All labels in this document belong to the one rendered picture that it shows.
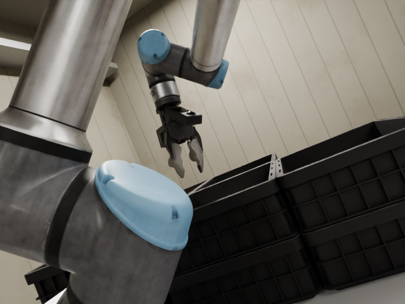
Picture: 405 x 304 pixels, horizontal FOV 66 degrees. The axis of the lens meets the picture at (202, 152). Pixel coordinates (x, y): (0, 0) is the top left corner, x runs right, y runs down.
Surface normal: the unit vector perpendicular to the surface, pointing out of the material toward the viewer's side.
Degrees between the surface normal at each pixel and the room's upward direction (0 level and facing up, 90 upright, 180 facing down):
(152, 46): 87
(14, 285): 90
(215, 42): 161
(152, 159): 90
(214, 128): 90
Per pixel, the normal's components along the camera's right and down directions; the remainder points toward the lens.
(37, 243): -0.09, 0.34
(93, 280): -0.39, 0.05
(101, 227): -0.10, -0.14
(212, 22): -0.23, 0.93
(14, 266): 0.84, -0.37
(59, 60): 0.24, 0.00
